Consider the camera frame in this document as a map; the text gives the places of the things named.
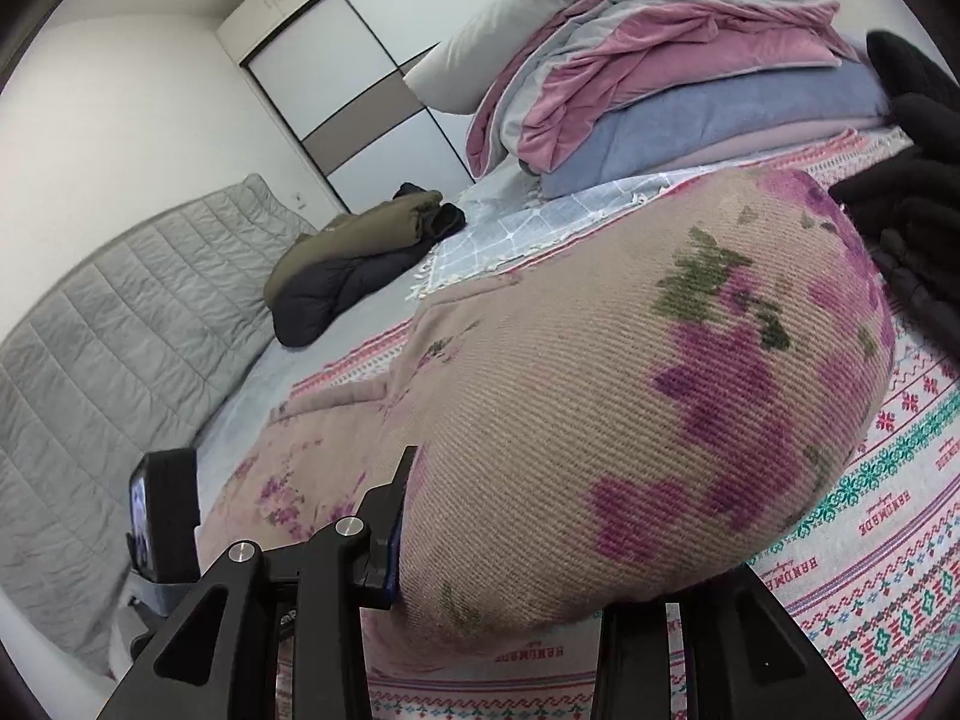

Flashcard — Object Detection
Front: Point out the dark puffer jacket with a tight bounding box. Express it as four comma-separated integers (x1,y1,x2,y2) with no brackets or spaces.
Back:
274,181,467,348

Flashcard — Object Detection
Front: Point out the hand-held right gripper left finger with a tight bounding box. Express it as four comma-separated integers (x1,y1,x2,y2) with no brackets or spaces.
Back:
97,444,419,720

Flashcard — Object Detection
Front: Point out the grey checked fringed throw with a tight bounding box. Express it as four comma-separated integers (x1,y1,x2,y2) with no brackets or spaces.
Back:
409,171,695,305

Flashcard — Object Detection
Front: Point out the black clothing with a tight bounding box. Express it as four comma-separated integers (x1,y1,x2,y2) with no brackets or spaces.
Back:
829,30,960,361

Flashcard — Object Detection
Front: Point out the white sliding-door wardrobe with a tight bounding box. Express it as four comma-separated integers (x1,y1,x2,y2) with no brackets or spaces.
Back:
216,0,526,215

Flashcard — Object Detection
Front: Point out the pale pink folded blanket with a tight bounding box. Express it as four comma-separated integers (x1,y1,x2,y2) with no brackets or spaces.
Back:
679,116,901,170

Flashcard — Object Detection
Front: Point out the beige floral knit garment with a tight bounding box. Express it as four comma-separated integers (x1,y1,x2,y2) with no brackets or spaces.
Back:
199,165,897,680

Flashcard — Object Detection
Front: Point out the pink teal patterned blanket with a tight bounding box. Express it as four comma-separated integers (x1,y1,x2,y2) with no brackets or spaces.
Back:
274,127,960,720

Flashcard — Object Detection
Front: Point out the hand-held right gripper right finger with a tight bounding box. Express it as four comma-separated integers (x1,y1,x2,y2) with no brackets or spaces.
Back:
589,566,863,720

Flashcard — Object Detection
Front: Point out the stack of folded blankets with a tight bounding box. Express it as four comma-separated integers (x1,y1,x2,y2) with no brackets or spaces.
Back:
465,0,863,179

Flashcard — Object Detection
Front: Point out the blue folded blanket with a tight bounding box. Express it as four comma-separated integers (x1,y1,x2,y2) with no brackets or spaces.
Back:
536,64,893,200

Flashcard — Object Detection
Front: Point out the olive jacket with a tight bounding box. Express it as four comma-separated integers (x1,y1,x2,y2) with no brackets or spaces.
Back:
264,191,445,301

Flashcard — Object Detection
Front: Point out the white pillow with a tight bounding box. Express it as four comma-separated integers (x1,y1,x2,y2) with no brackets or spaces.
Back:
403,0,830,117

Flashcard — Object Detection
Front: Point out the grey quilted headboard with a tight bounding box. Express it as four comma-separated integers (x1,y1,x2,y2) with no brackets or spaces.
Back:
0,174,316,680

